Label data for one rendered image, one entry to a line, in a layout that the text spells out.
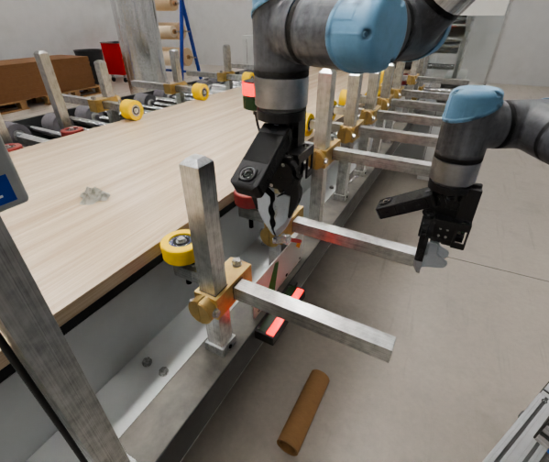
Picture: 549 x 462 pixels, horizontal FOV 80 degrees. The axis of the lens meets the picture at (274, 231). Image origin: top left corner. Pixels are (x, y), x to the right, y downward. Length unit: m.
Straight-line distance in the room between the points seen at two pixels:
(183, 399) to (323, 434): 0.82
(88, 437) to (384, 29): 0.56
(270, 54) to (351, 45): 0.12
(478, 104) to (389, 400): 1.19
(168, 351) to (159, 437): 0.24
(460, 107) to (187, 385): 0.66
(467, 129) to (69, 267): 0.70
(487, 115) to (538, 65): 9.02
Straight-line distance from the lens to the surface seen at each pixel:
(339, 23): 0.38
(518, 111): 0.64
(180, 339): 0.86
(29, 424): 0.78
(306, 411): 1.36
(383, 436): 1.45
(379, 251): 0.74
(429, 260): 0.73
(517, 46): 9.51
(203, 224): 0.50
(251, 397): 1.47
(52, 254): 0.74
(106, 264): 0.66
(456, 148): 0.61
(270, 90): 0.47
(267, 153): 0.46
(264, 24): 0.46
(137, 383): 0.82
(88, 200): 0.89
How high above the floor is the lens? 1.27
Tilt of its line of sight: 33 degrees down
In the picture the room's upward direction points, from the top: straight up
